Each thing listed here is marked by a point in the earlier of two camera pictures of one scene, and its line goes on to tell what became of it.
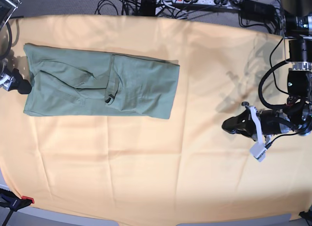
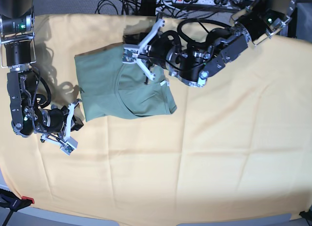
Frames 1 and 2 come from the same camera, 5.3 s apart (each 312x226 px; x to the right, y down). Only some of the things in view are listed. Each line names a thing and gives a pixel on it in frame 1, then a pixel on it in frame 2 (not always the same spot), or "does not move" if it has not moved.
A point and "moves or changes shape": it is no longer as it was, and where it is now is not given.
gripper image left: x=22 y=86 → x=58 y=122
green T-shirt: x=71 y=81 moves or changes shape
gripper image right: x=267 y=122 → x=164 y=50
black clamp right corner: x=307 y=215 does not move
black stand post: x=148 y=3 does not move
